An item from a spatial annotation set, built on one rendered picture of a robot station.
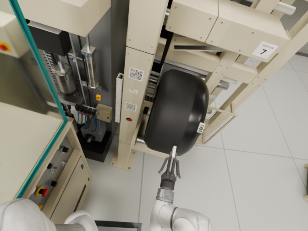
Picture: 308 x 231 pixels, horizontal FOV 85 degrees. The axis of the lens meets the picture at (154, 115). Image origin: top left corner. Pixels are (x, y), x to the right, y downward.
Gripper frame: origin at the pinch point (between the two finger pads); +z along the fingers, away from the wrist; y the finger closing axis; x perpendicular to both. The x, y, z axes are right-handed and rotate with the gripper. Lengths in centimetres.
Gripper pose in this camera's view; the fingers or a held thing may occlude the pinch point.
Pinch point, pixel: (173, 152)
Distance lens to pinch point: 100.4
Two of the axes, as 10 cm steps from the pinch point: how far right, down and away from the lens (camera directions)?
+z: 2.3, -8.6, 4.5
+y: -9.6, -2.9, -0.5
